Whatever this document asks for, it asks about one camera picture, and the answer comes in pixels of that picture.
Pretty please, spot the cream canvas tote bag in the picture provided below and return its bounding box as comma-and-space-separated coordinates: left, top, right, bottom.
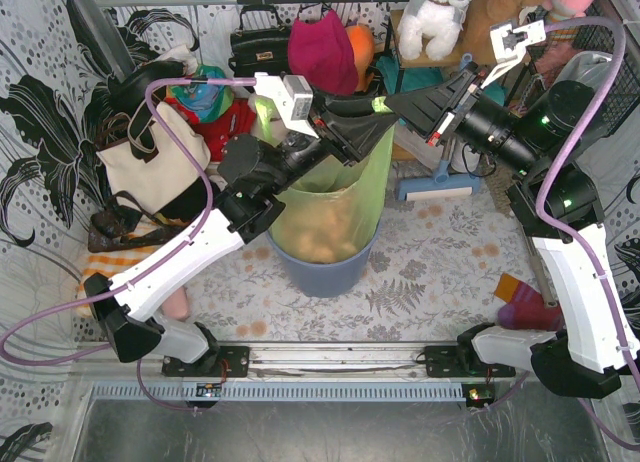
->
98, 102, 210, 213

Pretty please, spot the pink glasses case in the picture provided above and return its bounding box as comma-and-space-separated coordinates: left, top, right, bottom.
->
161, 287, 190, 320

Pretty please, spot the red purple sock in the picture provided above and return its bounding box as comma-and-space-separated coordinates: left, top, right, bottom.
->
494, 273, 564, 331

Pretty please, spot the orange checkered cloth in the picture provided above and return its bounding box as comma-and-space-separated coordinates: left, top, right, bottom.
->
76, 248, 153, 299

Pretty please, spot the orange plush toy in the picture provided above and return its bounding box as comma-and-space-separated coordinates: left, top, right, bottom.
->
346, 24, 375, 80

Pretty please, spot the green trash bag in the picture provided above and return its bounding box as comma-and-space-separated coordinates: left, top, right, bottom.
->
247, 94, 399, 264

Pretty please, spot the brown leather strap bag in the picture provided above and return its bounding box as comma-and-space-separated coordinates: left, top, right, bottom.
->
88, 191, 183, 253

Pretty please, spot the aluminium front rail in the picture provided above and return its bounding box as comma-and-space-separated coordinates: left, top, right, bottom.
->
74, 339, 614, 383

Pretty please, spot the silver foil pouch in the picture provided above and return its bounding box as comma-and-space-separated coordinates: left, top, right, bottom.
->
559, 51, 612, 90

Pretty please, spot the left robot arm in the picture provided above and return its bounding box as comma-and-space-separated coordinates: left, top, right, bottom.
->
85, 95, 397, 365

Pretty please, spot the magenta fabric bag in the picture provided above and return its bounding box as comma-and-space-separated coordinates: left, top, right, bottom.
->
288, 10, 359, 96

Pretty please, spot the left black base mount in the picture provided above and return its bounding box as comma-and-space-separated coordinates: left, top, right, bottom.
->
161, 345, 250, 379

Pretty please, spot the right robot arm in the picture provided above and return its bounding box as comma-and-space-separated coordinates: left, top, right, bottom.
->
385, 66, 639, 399

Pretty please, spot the red cloth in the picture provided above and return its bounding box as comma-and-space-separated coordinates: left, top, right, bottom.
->
192, 99, 256, 162

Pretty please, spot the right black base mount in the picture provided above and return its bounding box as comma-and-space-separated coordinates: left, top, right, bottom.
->
418, 344, 516, 379

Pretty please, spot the black hat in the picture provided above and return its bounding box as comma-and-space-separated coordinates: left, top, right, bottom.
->
108, 60, 185, 115

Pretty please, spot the colourful printed bag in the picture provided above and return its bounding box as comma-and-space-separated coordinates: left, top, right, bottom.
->
165, 83, 234, 125

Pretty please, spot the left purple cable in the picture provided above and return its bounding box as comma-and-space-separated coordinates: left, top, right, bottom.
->
0, 76, 259, 413

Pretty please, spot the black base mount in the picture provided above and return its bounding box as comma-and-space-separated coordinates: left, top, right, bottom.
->
418, 344, 516, 379
161, 345, 250, 379

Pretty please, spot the blue floor squeegee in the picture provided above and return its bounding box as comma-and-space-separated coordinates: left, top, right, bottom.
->
397, 56, 479, 201

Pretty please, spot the brown teddy bear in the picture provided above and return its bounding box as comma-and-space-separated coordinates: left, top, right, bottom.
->
460, 0, 547, 65

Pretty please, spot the white plush sheep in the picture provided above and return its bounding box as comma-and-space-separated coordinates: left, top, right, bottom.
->
248, 94, 283, 146

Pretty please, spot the black wire basket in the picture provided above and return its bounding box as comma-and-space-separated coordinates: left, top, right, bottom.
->
522, 25, 639, 135

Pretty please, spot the blue trash bin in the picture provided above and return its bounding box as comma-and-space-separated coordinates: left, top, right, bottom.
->
266, 228, 379, 298

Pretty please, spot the white plush dog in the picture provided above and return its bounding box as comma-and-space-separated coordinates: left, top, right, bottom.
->
397, 0, 472, 61

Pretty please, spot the teal folded cloth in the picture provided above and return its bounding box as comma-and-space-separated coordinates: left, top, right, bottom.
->
376, 56, 506, 106

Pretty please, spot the black leather handbag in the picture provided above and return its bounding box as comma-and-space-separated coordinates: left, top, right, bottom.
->
228, 4, 291, 78

